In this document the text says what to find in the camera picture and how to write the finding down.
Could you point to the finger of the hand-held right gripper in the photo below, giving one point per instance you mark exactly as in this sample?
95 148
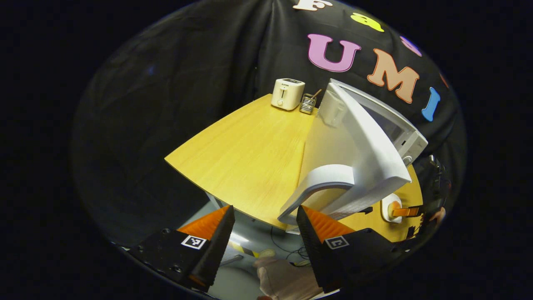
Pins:
406 211

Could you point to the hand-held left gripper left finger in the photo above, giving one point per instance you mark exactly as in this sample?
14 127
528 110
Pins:
216 246

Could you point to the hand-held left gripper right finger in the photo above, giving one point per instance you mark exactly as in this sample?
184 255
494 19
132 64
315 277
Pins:
312 246

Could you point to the white microwave oven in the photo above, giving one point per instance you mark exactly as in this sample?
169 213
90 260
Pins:
358 158

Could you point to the white square plate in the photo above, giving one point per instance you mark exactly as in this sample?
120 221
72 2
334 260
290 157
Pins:
385 208

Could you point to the yellow black striped tape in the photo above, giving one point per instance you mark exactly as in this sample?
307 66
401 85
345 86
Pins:
241 249

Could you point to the person's pale clothing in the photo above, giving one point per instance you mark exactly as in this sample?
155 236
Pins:
287 279

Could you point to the white table leg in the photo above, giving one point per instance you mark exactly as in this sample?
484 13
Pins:
216 202

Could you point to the wooden stick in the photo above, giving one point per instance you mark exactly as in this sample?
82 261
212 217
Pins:
317 93

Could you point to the cream toaster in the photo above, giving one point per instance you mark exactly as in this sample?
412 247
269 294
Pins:
287 93

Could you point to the black backdrop cloth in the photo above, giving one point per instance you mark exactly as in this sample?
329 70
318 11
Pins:
187 83

